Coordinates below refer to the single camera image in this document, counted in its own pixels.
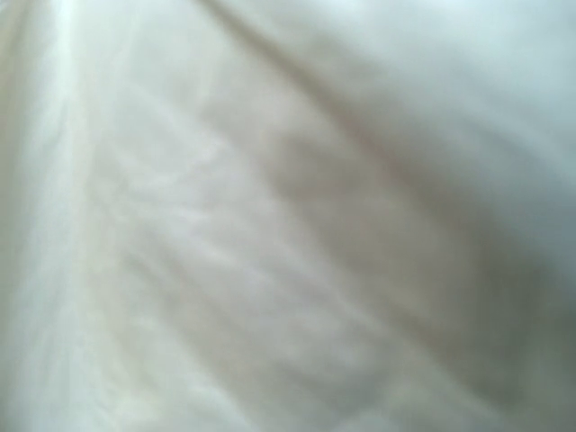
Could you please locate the beige folding umbrella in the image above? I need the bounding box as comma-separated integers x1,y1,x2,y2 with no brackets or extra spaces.
1,1,575,431

